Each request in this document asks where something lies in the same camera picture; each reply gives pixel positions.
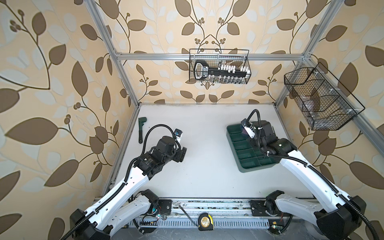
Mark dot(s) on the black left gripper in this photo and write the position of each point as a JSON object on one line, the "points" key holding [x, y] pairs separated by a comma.
{"points": [[180, 154]]}

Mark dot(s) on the green plastic organizer tray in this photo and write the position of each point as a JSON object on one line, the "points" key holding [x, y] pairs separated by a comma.
{"points": [[246, 156]]}

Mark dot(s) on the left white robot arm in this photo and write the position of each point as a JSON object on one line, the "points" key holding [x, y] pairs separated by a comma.
{"points": [[109, 214]]}

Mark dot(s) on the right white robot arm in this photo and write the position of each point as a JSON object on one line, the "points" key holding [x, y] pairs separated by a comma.
{"points": [[335, 215]]}

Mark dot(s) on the black socket set holder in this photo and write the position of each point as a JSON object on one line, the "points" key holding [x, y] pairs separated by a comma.
{"points": [[203, 71]]}

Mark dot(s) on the yellow black tape measure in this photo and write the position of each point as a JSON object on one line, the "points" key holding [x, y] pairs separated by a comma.
{"points": [[205, 222]]}

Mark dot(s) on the green pipe wrench black handle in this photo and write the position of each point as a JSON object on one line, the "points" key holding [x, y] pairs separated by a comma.
{"points": [[141, 122]]}

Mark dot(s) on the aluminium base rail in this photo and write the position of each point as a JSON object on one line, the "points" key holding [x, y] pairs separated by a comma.
{"points": [[183, 213]]}

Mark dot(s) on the right wire basket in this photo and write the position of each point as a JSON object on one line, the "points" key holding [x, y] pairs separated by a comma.
{"points": [[326, 103]]}

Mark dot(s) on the wire basket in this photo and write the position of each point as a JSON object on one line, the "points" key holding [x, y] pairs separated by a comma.
{"points": [[236, 57], [326, 103]]}

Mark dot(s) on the back wire basket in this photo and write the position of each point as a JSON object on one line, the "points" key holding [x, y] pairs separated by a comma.
{"points": [[236, 57]]}

